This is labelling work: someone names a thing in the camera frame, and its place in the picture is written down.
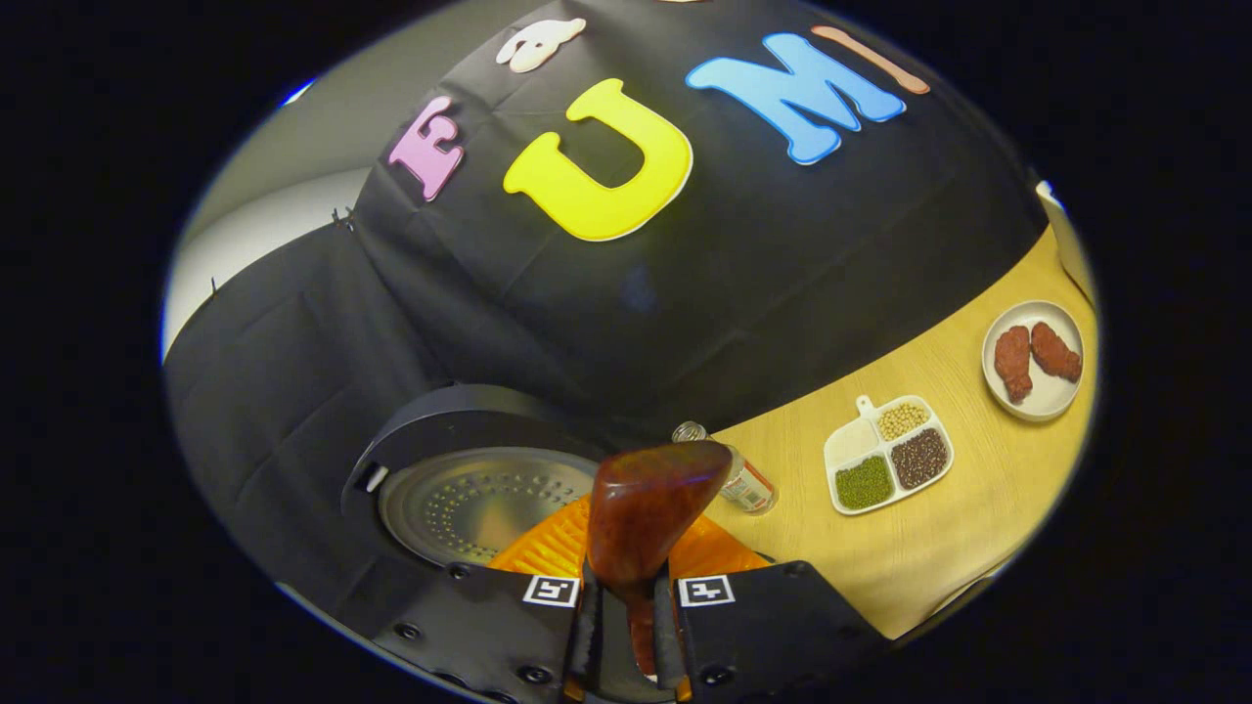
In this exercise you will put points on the short red meat piece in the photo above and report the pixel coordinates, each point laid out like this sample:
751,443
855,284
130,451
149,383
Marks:
1056,352

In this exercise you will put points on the small glass bottle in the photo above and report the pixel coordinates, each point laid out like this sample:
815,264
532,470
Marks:
748,489

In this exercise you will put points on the white divided dish of beans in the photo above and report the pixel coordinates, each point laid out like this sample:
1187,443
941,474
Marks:
851,445

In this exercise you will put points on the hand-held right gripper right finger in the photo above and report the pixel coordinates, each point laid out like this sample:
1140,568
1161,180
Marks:
773,631

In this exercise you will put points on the silver black rice cooker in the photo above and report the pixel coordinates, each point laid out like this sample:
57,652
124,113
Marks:
469,499

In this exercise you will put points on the long red meat piece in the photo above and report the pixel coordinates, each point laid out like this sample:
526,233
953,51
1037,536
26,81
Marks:
1012,362

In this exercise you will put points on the round white plate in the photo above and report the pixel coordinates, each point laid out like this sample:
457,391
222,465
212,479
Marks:
1051,396

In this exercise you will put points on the brown wooden spoon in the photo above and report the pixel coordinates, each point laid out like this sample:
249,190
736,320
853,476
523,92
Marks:
641,499

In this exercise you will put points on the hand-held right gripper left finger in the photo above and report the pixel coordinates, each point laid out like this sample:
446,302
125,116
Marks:
509,631

